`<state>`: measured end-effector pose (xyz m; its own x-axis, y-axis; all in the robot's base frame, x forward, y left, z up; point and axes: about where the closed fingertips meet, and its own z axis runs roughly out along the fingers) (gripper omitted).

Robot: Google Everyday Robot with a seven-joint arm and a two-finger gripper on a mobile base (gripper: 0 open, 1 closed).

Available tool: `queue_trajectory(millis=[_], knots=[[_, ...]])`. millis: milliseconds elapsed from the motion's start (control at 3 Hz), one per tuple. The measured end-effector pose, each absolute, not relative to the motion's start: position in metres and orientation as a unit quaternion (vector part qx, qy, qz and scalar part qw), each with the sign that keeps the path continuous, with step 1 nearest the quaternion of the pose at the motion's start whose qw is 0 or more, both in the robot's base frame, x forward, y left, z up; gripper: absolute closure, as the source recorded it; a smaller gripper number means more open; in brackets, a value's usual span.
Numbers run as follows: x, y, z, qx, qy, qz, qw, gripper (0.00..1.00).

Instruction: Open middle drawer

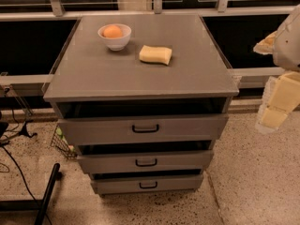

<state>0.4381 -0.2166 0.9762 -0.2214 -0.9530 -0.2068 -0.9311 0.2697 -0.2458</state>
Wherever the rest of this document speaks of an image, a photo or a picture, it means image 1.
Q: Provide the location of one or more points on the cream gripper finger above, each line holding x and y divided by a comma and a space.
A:
280, 97
266, 45

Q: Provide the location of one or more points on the wire basket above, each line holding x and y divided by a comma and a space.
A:
60, 143

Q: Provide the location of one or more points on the yellow sponge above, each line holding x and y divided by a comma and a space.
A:
160, 55

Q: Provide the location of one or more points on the white ceramic bowl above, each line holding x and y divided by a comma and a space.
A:
116, 44

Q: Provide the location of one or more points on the grey drawer cabinet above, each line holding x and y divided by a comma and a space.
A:
92, 81

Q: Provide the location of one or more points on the grey window rail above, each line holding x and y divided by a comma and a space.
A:
31, 42

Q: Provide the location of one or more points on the grey drawer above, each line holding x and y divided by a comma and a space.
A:
145, 162
143, 129
147, 184

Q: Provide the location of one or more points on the black tripod stand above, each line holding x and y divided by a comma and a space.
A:
7, 134

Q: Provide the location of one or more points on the black metal bar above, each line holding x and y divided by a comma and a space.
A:
40, 206

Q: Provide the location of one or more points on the orange fruit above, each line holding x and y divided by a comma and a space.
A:
112, 31

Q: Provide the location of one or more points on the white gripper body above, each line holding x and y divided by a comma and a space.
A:
289, 49

